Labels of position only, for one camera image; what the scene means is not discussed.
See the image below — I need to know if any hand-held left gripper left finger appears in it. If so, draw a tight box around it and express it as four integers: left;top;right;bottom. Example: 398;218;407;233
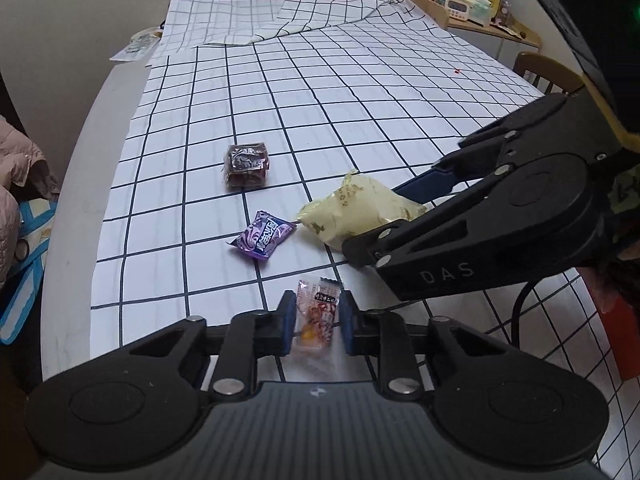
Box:
122;290;297;403

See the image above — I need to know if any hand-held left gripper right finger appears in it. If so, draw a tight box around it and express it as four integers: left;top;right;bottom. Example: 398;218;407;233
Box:
339;290;502;397

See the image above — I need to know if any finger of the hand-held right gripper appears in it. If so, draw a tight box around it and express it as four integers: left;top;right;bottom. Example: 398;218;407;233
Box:
342;172;512;269
392;94;582;207

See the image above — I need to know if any clear orange snack packet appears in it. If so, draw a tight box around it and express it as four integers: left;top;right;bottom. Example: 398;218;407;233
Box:
291;276;344;357

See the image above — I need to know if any pale yellow snack packet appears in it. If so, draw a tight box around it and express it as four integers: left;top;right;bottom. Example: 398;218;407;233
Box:
295;169;429;252

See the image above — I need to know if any purple candy packet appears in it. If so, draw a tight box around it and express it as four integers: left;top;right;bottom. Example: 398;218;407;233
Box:
229;210;299;261

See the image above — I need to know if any checkered white tablecloth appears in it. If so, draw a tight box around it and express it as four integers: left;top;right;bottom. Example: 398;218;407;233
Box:
90;0;640;477

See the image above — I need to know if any dark brown wrapped cake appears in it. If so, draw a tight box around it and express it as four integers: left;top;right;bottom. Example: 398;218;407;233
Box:
222;142;271;191

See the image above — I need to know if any brown wooden chair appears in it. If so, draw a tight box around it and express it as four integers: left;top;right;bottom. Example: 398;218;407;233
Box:
513;51;586;97

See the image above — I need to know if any wooden desktop shelf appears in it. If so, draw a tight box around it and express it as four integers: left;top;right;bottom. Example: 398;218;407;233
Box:
377;0;544;52

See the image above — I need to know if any yellow box container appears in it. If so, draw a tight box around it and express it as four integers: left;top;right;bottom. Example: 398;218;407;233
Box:
472;0;507;26

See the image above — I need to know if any blue and white bag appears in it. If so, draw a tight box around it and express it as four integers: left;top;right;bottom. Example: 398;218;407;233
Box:
0;197;59;347

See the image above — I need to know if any pink padded jacket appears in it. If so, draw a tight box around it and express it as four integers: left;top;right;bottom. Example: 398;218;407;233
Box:
0;115;62;292

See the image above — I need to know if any flat clear plastic packet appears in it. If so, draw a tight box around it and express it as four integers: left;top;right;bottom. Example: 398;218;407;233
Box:
110;25;164;62

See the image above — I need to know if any black cable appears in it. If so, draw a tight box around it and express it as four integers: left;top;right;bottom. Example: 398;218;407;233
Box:
510;280;547;352

